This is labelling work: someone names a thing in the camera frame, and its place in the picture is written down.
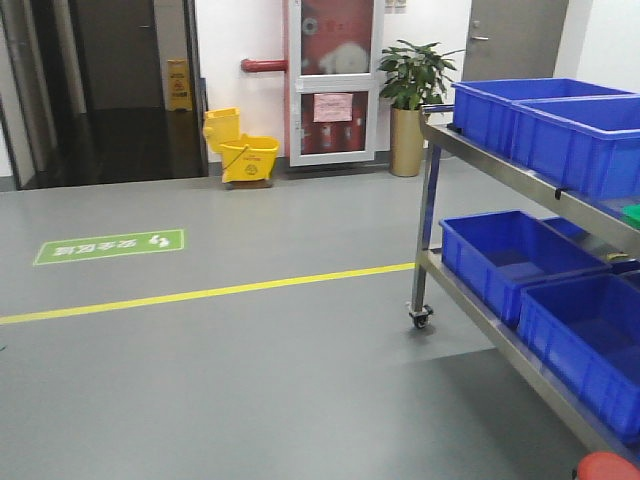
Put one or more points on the yellow mop bucket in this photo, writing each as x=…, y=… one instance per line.
x=246, y=160

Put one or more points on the blue bin cart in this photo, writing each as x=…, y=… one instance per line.
x=586, y=144
x=499, y=254
x=484, y=110
x=586, y=331

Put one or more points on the blue bin cart top far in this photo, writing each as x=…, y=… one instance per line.
x=484, y=110

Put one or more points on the blue bin cart top near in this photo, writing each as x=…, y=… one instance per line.
x=586, y=144

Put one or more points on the stainless steel cart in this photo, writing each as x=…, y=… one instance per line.
x=509, y=186

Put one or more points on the green plastic tray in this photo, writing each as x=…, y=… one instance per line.
x=631, y=215

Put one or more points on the grey door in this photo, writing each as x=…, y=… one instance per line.
x=513, y=39

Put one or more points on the blue bin cart lower far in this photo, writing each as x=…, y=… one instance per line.
x=499, y=254

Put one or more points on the blue bin cart lower near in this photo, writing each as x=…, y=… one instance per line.
x=586, y=331

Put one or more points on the red mushroom push button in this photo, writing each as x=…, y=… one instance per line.
x=605, y=466

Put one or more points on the potted green plant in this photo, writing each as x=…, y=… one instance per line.
x=415, y=75

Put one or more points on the fire hose cabinet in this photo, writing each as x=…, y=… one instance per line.
x=332, y=49

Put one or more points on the yellow wet floor sign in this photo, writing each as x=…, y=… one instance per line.
x=179, y=94

